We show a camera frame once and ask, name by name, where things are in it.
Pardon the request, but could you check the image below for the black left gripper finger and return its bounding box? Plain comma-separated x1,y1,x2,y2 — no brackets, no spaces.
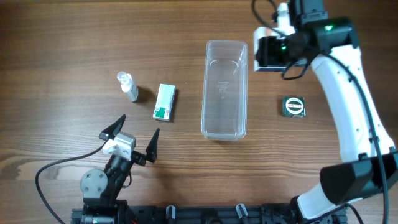
146,128,160,163
99,114,126,140

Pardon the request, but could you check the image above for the white green medicine box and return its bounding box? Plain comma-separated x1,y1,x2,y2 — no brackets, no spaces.
153,84,176,122

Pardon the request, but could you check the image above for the green round-label box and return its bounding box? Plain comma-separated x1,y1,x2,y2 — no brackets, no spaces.
282,96,306,118

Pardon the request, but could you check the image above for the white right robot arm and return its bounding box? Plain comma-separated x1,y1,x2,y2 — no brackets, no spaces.
254,1,397,223

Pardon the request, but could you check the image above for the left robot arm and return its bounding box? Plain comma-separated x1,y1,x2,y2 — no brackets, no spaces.
80,115,160,224

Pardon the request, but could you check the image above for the clear plastic container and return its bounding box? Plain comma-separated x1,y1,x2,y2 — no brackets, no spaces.
201,40,248,141

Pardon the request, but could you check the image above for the white spray bottle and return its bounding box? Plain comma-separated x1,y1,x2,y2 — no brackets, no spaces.
117,72,139,102

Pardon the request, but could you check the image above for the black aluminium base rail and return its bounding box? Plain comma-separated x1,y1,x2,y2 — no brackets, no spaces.
71,204,292,224

